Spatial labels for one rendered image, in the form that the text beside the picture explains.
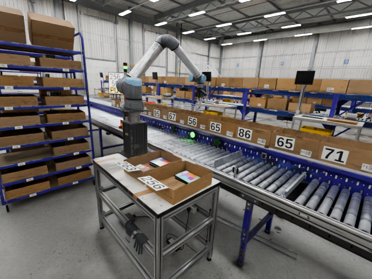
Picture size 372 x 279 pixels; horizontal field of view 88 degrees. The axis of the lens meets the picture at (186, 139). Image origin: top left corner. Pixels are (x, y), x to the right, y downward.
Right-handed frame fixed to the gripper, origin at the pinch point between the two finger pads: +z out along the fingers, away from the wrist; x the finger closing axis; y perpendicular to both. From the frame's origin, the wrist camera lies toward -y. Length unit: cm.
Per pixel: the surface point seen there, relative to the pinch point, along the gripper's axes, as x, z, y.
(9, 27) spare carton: 162, -71, 112
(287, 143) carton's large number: 17, 26, -114
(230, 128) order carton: 12, 22, -52
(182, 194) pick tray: 126, 42, -84
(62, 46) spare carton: 118, -62, 114
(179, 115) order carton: 6.2, 18.9, 32.4
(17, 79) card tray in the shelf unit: 165, -23, 105
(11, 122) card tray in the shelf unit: 176, 19, 108
